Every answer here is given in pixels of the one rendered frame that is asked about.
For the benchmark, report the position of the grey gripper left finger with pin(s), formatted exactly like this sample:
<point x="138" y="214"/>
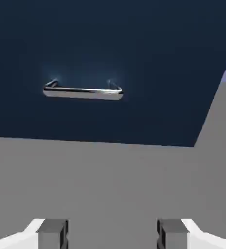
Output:
<point x="50" y="235"/>

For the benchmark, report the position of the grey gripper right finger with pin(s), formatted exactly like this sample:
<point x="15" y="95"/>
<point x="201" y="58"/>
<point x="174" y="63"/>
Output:
<point x="175" y="235"/>

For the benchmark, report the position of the dark blue drawer front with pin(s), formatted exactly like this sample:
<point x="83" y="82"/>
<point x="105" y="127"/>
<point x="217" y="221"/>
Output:
<point x="143" y="48"/>

